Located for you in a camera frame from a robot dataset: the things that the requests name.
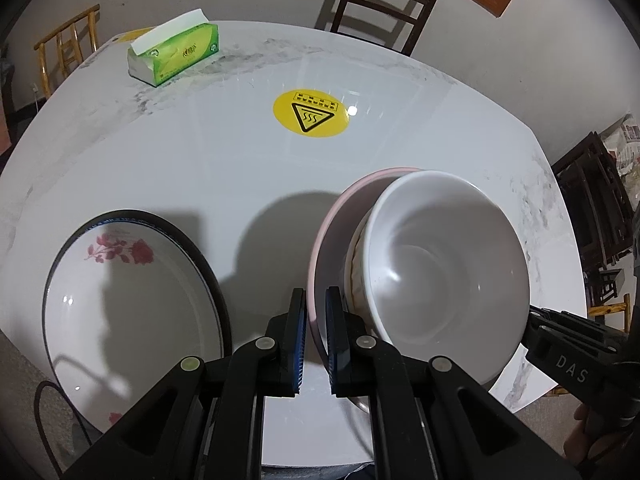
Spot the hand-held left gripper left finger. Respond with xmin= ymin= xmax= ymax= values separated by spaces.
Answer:
xmin=65 ymin=287 xmax=308 ymax=480

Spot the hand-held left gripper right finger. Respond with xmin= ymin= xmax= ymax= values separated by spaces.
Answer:
xmin=325 ymin=286 xmax=578 ymax=480

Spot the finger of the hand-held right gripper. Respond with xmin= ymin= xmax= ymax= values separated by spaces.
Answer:
xmin=522 ymin=304 xmax=623 ymax=356

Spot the cream bowl with black print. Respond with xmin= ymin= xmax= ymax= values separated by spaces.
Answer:
xmin=342 ymin=210 xmax=381 ymax=331

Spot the large pink bowl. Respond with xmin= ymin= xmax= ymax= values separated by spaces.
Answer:
xmin=308 ymin=166 xmax=426 ymax=413

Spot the plain white ribbed bowl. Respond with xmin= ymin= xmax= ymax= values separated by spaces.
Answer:
xmin=359 ymin=170 xmax=531 ymax=388

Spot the white pink-flower plate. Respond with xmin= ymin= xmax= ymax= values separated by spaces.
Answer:
xmin=42 ymin=222 xmax=224 ymax=433

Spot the person's right hand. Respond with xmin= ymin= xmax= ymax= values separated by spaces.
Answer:
xmin=564 ymin=402 xmax=593 ymax=461

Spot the bamboo stool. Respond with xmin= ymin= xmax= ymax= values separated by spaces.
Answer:
xmin=587 ymin=292 xmax=632 ymax=331

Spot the dark carved wooden chair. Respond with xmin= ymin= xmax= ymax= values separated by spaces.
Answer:
xmin=550 ymin=131 xmax=640 ymax=311

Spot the printed white bag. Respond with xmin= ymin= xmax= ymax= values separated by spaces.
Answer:
xmin=602 ymin=112 xmax=640 ymax=176

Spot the yellow round warning sticker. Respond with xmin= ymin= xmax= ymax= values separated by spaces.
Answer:
xmin=272 ymin=88 xmax=350 ymax=138

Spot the green tissue box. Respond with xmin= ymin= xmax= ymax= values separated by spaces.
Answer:
xmin=126 ymin=8 xmax=221 ymax=87

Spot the dark wooden slatted chair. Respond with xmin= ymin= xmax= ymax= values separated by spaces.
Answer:
xmin=330 ymin=0 xmax=445 ymax=57

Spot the bamboo chair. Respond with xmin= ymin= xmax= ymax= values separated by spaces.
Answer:
xmin=34 ymin=4 xmax=101 ymax=96

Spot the black cable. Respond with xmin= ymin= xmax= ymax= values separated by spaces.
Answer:
xmin=32 ymin=380 xmax=101 ymax=480

